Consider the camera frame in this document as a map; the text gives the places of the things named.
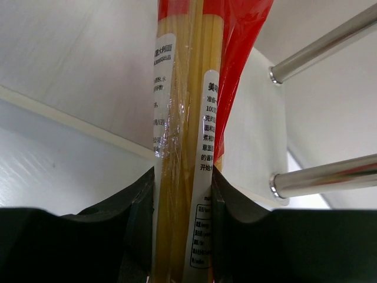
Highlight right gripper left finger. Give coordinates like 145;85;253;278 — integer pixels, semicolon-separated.
1;170;155;282

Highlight white two-tier metal shelf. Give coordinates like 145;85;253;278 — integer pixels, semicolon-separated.
1;1;376;215

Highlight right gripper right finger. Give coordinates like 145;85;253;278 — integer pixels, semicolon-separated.
211;170;376;282

